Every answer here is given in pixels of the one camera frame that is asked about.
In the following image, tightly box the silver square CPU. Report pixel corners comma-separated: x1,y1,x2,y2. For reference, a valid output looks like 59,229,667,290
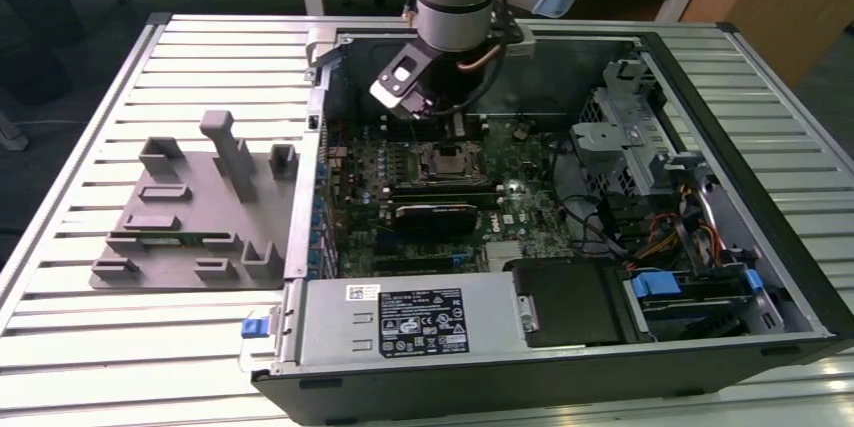
430,146,473,173

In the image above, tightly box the black RAM stick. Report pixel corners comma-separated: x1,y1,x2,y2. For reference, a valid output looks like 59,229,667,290
390,185,499,198
393,193,503,209
383,111,487,132

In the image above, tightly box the small black graphics card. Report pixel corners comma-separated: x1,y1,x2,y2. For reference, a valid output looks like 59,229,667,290
393,202,481,243

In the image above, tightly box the silver metal drive cage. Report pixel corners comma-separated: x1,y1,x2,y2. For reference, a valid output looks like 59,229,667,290
570,59,709,198

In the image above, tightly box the green motherboard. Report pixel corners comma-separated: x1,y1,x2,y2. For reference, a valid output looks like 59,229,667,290
319,119,602,278

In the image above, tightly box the small silver heatsink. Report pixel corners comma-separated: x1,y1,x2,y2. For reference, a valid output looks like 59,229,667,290
485,241,526,263

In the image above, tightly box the grey plastic parts rack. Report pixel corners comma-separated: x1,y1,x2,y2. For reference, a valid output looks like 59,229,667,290
90,109,299,293

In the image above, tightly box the hard disk in blue carrier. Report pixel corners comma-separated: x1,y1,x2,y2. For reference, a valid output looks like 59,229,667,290
626,269,766,343

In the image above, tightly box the silver power supply black label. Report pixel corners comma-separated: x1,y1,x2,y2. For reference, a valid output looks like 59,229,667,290
292,274,529,366

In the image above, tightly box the green RAM stick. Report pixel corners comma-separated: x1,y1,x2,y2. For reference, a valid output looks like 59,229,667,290
136,231,226,248

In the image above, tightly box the black open PC case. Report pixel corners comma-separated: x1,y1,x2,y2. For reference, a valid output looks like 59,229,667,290
250,24,854,427

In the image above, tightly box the black office chair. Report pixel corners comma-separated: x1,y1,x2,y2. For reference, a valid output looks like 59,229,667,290
0,0,88,106

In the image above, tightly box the grey furniture foot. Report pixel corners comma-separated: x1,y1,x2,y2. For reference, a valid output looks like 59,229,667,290
0,111,32,152

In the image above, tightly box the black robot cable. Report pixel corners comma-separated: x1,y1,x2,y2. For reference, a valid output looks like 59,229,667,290
437,0,529,116

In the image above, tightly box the white wrist camera black face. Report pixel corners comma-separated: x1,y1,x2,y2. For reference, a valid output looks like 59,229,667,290
367,43,437,122

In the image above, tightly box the black wire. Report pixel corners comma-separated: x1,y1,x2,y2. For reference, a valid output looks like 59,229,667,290
558,194,633,261

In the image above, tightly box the coloured wire bundle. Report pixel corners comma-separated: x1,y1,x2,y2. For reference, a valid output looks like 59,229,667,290
626,185,729,268

